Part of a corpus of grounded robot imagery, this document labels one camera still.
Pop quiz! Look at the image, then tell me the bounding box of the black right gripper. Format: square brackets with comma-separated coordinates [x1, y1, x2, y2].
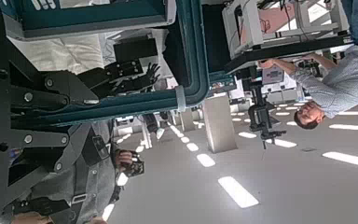
[103, 58, 161, 95]

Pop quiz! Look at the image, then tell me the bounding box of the black handheld controller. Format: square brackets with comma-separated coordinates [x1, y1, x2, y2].
[117, 149, 145, 178]

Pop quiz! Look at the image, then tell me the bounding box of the narrow white square pillar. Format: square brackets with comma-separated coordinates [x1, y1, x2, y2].
[180, 108, 198, 133]

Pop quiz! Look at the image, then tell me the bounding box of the white quilted fabric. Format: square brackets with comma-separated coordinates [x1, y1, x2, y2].
[8, 33, 105, 75]

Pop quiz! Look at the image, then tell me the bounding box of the teal plastic crate with handle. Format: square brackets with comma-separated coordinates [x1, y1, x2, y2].
[0, 0, 238, 126]

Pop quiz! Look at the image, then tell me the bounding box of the white table with black top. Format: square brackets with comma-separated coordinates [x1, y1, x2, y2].
[222, 0, 354, 75]

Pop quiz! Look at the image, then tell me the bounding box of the white ceiling light panel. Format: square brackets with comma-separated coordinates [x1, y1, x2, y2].
[196, 153, 216, 168]
[217, 175, 260, 209]
[322, 150, 358, 171]

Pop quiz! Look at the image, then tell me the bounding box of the person in grey vest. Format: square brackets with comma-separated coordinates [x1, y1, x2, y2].
[0, 119, 134, 224]

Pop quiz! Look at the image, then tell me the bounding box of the black clamp stand equipment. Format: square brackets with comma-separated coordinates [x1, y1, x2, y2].
[247, 73, 287, 149]

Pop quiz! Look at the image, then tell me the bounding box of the wide white square pillar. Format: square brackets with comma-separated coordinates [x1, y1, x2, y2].
[202, 94, 239, 154]

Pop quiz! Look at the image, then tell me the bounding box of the white box with label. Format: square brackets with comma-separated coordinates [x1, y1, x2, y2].
[261, 65, 286, 86]

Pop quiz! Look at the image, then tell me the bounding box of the person in light blue shirt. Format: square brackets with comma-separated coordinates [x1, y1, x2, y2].
[257, 0, 358, 131]

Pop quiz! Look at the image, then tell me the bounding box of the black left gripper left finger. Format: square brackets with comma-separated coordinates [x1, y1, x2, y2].
[7, 122, 92, 201]

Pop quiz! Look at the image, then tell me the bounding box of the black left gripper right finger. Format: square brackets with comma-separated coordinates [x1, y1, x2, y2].
[8, 61, 101, 117]

